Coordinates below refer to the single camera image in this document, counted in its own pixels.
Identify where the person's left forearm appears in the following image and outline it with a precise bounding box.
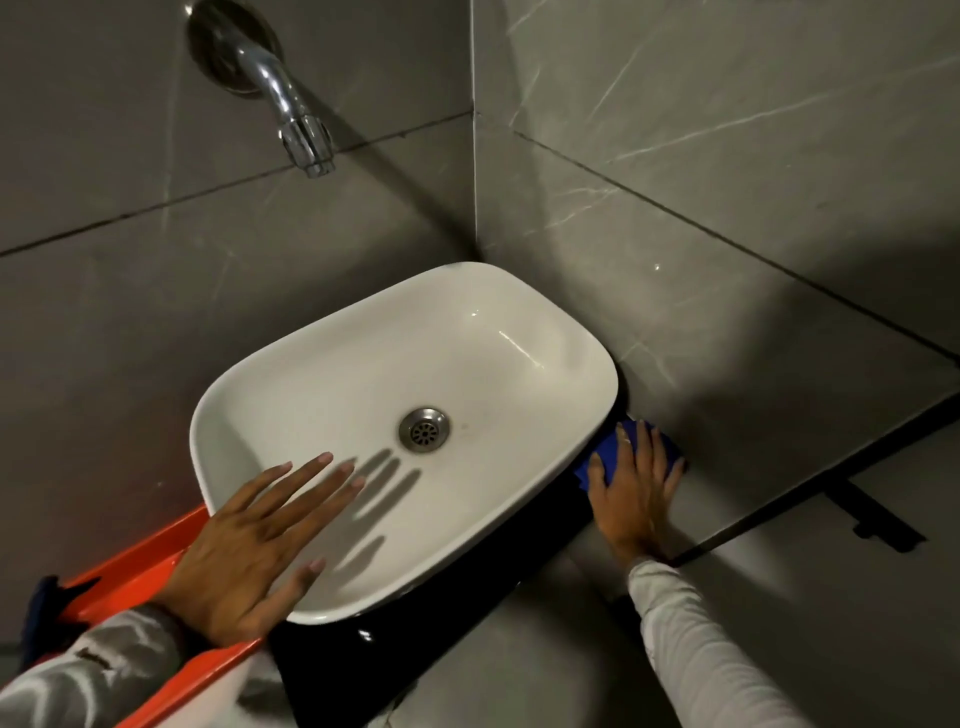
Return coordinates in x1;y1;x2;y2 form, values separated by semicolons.
0;603;189;728

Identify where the person's left hand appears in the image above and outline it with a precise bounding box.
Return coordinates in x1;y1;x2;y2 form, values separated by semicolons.
150;452;367;650

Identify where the chrome wall faucet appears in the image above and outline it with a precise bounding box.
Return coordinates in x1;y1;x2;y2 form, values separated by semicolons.
185;0;336;180

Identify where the dark blue cloth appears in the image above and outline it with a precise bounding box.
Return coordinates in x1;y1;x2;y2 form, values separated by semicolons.
18;574;99;672

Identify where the person's right forearm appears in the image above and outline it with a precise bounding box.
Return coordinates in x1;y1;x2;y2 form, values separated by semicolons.
627;559;815;728

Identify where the black sink countertop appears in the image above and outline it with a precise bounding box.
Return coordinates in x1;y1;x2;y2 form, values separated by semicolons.
266;360;639;728

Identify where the black glass door frame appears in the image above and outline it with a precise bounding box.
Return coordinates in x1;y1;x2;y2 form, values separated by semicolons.
669;390;960;569

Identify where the chrome sink drain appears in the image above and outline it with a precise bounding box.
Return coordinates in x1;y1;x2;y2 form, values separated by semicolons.
398;407;452;454

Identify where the white ceramic sink basin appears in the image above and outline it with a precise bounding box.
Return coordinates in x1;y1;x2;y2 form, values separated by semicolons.
189;261;621;626

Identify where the orange plastic tray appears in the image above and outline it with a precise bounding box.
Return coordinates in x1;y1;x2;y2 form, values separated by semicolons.
56;504;265;728

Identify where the blue cleaning cloth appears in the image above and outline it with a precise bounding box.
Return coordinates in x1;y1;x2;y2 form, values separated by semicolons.
574;418;685;493

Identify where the person's right hand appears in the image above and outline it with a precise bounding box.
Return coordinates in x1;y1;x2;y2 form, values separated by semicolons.
587;423;687;570

